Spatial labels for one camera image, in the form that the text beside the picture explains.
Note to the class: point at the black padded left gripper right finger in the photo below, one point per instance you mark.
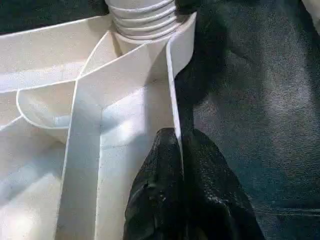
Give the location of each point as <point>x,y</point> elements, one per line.
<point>215,200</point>

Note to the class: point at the black work mat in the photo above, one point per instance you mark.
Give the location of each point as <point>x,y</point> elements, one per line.
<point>265,100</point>

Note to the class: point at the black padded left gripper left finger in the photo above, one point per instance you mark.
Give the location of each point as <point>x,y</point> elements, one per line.
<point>155,195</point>

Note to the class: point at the white plastic table top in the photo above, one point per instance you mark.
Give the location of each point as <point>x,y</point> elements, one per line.
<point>100,140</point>

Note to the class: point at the white plastic table leg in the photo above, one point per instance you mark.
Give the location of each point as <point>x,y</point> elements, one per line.
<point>142,20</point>

